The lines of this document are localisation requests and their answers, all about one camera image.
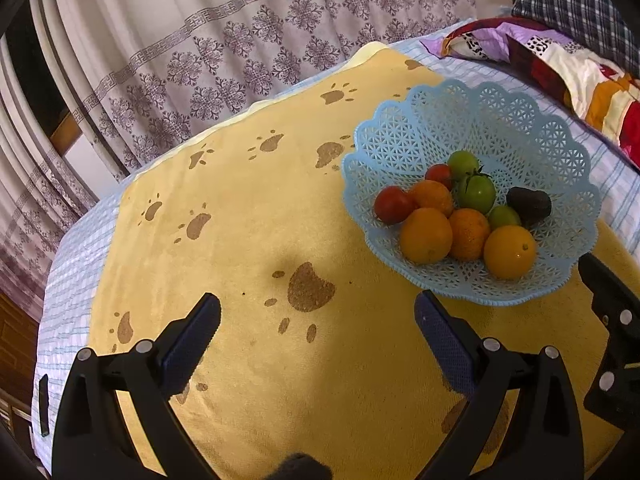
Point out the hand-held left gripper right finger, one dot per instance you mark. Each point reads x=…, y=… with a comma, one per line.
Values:
x=445, y=345

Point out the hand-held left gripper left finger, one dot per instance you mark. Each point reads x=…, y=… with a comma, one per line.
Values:
x=192, y=345

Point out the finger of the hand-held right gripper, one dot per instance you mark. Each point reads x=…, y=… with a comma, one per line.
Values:
x=610, y=300

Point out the orange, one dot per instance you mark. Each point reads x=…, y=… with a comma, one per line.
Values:
x=470, y=235
x=510, y=252
x=431, y=197
x=425, y=237

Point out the dark brown avocado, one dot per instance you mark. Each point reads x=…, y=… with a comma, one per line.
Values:
x=530, y=205

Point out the large red tomato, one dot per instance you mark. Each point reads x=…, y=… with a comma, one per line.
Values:
x=392, y=205

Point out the green tomato with stem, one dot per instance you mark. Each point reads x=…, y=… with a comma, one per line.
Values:
x=477, y=192

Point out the blue plastic lattice basket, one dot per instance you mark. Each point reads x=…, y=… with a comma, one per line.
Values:
x=540, y=145

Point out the small red tomato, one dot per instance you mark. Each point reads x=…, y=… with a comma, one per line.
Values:
x=439, y=174

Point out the green lime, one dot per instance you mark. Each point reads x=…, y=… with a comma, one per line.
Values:
x=502, y=216

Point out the yellow paw print blanket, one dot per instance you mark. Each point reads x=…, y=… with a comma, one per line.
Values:
x=250, y=210

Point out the black flat device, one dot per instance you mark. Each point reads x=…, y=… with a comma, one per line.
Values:
x=44, y=405

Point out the colourful patchwork quilt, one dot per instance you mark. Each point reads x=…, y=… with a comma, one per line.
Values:
x=575, y=70

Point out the dark plaid pillow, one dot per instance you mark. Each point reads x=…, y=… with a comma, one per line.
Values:
x=575, y=0

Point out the white patterned curtain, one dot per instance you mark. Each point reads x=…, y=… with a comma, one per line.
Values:
x=225, y=35

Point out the wooden window frame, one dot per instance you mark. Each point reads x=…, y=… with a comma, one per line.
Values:
x=65, y=132

